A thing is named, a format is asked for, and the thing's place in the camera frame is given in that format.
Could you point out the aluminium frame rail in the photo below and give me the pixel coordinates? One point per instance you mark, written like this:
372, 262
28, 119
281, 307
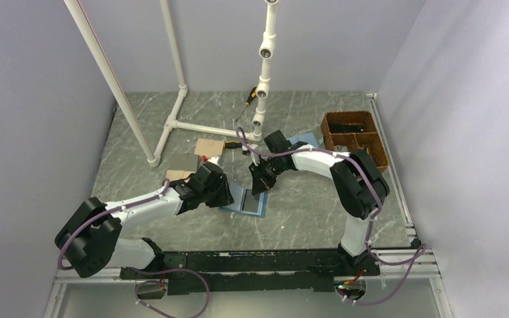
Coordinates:
408, 292

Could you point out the black yellow screwdriver far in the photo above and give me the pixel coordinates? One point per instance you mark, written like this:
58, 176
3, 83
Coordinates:
252, 95

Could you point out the brown wicker basket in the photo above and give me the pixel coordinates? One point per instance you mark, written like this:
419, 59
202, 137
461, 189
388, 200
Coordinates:
355, 130

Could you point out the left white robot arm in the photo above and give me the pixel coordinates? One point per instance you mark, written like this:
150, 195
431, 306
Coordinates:
91, 239

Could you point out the open green card holder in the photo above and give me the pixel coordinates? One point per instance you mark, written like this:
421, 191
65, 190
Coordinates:
313, 139

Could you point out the black yellow screwdriver near pipe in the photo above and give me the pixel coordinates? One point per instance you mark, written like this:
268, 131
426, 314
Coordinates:
232, 145

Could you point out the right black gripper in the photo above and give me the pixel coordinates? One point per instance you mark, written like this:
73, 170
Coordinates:
260, 183

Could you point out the beige card holder lower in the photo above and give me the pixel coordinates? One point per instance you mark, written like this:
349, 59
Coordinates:
173, 175

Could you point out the silver grey credit card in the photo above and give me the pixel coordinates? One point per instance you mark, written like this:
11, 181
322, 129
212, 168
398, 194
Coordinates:
250, 203

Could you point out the tan card holder upper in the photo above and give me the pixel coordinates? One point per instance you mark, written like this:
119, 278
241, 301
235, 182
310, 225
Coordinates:
209, 147

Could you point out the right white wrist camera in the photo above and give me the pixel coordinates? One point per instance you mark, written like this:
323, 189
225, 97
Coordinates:
247, 150

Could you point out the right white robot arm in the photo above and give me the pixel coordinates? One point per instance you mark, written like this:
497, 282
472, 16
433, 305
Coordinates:
360, 186

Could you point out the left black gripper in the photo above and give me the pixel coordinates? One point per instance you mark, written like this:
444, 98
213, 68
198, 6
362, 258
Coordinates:
225, 197

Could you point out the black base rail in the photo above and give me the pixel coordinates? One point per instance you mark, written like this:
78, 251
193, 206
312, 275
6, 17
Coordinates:
226, 271

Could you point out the teal blue card holder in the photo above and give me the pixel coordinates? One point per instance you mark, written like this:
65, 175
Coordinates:
237, 192

